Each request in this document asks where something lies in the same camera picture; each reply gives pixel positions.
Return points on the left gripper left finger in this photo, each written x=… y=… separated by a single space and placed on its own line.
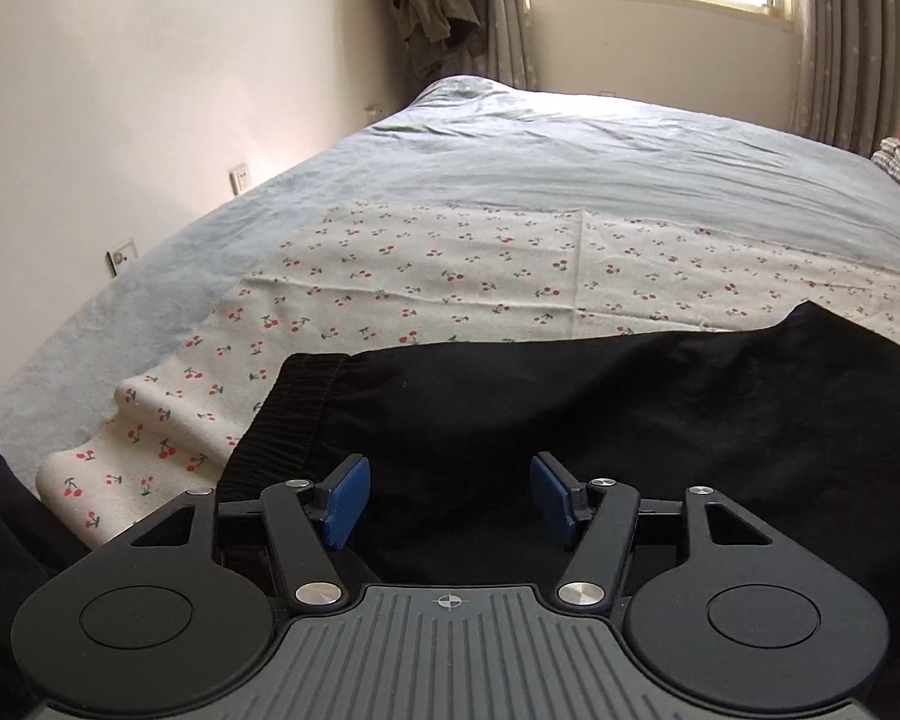
x=306 y=522

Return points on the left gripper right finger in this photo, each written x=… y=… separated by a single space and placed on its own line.
x=595 y=521

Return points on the black pants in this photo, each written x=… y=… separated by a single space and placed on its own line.
x=763 y=579

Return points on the cherry print bed sheet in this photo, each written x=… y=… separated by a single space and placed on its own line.
x=369 y=275

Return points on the light blue bed cover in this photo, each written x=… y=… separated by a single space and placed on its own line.
x=464 y=140

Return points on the right grey curtain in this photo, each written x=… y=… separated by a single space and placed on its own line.
x=847 y=62

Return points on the grey curtain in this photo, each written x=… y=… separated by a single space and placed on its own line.
x=510 y=44
x=847 y=62

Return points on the left grey curtain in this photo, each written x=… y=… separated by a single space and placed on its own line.
x=510 y=44

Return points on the white wall socket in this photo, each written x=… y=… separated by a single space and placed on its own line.
x=240 y=179
x=121 y=256

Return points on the hanging clothes on wall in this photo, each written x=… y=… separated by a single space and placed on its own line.
x=442 y=37

